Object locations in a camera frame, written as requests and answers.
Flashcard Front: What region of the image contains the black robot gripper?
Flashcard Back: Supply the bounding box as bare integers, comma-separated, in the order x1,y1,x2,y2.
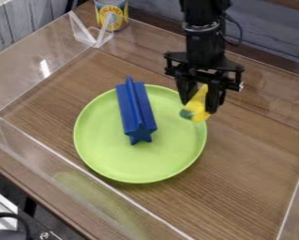
164,52,244,114

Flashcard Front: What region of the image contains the yellow toy banana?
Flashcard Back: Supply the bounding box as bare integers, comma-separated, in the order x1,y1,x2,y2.
179,84,210,123

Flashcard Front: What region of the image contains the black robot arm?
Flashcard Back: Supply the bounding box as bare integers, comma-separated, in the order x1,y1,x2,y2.
164,0,244,114

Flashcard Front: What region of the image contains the green round plate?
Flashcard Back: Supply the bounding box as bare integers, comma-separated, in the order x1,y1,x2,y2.
72,84,208,184

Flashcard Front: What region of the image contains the blue star-shaped block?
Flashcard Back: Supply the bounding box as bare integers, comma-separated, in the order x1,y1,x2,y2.
115,76,158,145

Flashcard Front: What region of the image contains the yellow blue tin can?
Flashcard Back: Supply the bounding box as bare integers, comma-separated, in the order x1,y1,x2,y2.
93,0,130,32

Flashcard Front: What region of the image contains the black device with knob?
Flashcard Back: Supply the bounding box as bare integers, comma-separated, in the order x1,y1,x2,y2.
0,215,65,240

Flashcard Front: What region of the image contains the clear acrylic enclosure wall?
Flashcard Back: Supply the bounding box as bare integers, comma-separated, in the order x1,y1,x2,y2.
0,10,299,240

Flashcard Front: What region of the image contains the black cable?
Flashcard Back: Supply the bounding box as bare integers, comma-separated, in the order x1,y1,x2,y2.
0,210,32,240

